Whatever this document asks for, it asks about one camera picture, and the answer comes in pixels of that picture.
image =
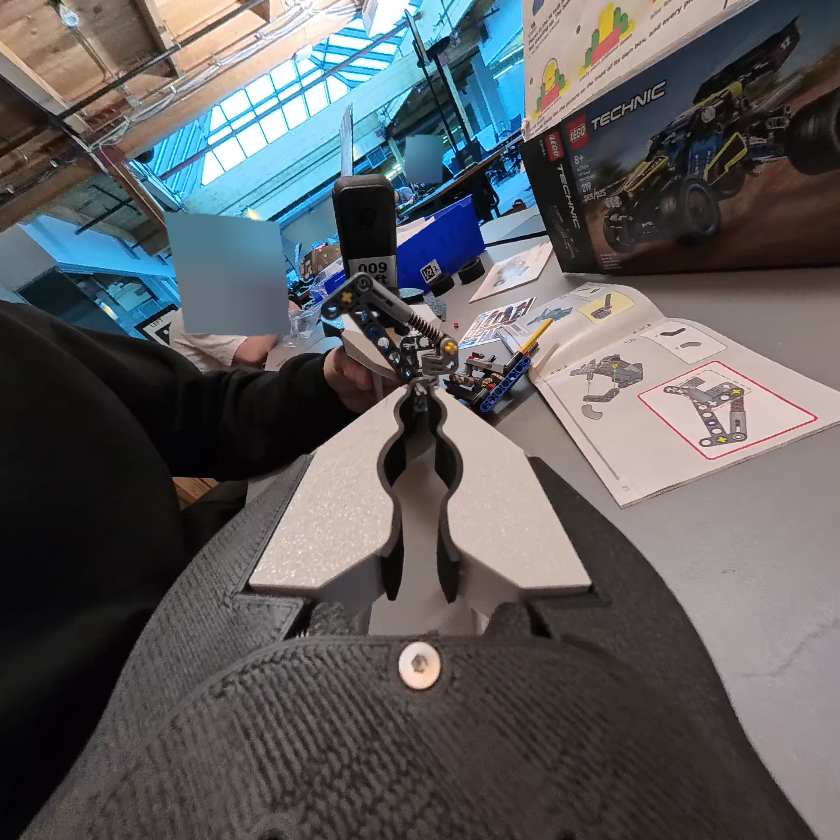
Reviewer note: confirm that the person's left hand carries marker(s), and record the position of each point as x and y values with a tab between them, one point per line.
351	387

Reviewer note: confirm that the grey lego suspension assembly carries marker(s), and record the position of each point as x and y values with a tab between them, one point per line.
387	303

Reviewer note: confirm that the black lego tire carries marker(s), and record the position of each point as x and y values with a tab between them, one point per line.
471	272
442	285

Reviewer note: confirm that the small white leaflet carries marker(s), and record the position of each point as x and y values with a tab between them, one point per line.
518	269

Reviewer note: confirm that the blue plastic bin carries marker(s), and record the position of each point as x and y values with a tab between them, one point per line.
439	236

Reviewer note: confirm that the small square tag card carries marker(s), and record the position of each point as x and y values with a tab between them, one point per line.
430	273

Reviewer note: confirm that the operator's black-sleeved left arm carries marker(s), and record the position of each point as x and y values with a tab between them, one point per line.
65	590

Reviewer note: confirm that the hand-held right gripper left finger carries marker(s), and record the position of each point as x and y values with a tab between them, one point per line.
328	518

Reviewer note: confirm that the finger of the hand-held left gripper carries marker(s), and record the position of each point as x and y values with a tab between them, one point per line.
361	348

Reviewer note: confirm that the lego instruction booklet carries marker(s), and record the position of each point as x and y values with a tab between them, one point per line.
630	453

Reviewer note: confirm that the yellow lego axle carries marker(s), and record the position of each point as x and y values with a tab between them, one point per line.
535	346

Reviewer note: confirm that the printed sorting guide sheet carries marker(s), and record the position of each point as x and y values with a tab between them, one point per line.
590	65

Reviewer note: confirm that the black white tag sign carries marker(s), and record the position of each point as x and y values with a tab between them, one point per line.
161	325

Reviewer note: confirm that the small colourful leaflet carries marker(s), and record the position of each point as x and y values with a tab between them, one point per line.
492	325

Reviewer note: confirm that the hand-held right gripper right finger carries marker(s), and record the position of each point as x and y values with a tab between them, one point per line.
512	525

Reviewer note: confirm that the clear plastic bag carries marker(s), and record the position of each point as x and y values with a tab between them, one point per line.
302	325

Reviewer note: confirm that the lego chassis with red parts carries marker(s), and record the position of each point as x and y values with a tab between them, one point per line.
502	384

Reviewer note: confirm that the dark lego buggy box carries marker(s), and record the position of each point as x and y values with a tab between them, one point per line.
689	184

